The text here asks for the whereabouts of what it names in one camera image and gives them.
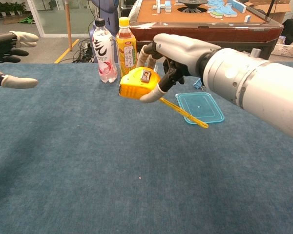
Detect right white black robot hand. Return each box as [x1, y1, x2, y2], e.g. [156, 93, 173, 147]
[139, 33, 222, 103]

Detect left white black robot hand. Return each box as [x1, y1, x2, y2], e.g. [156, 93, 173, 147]
[0, 30, 40, 90]

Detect yellow tape measure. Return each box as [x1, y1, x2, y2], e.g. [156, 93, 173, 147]
[119, 66, 209, 129]

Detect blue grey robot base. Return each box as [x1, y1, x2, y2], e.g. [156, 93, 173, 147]
[91, 0, 120, 36]

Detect brown mahjong table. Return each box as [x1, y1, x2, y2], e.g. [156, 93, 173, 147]
[128, 0, 284, 60]

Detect green potted plants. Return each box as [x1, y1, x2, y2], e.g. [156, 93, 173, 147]
[0, 1, 27, 19]

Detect blue binder clip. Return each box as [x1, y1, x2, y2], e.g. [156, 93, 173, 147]
[193, 78, 206, 91]

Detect black round table centre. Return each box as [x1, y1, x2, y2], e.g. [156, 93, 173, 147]
[177, 0, 209, 13]

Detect wooden pole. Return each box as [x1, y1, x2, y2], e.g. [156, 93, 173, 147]
[64, 0, 73, 51]

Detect blue white mahjong tile pile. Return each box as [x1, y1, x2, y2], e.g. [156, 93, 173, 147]
[207, 0, 247, 19]

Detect yellow tea bottle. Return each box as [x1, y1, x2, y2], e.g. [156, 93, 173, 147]
[115, 17, 138, 78]

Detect blue translucent plastic lid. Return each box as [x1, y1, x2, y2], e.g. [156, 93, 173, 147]
[175, 92, 225, 125]

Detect clear bottle pink drink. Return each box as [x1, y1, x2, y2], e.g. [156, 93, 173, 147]
[91, 18, 118, 84]

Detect cardboard box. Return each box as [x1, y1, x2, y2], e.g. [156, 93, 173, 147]
[244, 0, 293, 24]

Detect white plastic basket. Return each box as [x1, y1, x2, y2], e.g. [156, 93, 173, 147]
[271, 42, 293, 59]

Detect blue felt table mat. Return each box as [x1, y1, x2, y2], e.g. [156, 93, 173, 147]
[0, 60, 293, 234]

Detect tangled black floor cables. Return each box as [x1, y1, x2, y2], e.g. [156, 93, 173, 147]
[72, 38, 96, 63]

